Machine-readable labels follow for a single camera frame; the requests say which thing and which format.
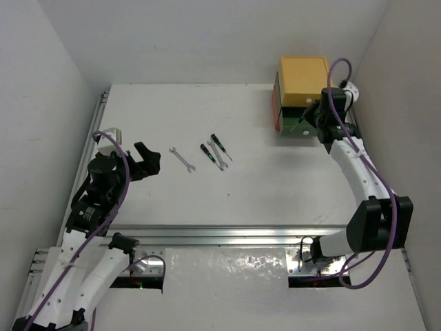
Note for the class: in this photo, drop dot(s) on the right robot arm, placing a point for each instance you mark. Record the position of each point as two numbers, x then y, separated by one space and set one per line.
382 218

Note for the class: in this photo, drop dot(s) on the aluminium rail frame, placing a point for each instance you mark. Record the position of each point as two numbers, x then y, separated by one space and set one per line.
275 192

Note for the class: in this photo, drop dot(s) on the green black screwdriver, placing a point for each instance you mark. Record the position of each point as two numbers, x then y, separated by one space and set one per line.
301 122
207 153
219 144

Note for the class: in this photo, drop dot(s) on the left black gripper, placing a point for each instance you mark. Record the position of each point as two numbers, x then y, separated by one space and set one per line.
134 165

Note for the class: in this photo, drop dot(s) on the yellow drawer box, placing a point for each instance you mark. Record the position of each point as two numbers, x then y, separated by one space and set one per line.
301 79

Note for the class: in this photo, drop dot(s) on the silver combination wrench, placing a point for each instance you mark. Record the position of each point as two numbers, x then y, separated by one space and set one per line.
222 165

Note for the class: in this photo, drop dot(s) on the white front cover panel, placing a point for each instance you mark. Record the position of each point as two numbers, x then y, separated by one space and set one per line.
241 289

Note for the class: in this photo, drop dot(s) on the silver open-end wrench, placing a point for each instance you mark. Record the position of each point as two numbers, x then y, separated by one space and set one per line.
190 168

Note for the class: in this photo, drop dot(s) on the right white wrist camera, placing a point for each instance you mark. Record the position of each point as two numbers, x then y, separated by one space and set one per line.
350 88

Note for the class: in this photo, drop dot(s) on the red drawer box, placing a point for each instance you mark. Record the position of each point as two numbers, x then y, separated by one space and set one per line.
275 107

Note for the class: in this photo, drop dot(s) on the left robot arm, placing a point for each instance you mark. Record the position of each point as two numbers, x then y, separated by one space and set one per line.
81 274

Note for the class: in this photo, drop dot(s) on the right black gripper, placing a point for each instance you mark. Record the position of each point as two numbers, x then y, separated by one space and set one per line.
309 116

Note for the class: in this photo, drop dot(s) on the green drawer box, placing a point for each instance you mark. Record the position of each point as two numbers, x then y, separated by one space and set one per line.
288 121

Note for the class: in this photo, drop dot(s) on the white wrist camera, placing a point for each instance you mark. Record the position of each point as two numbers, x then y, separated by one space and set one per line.
104 145
350 88

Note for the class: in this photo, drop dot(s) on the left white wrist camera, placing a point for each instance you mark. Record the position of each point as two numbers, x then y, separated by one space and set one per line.
104 145

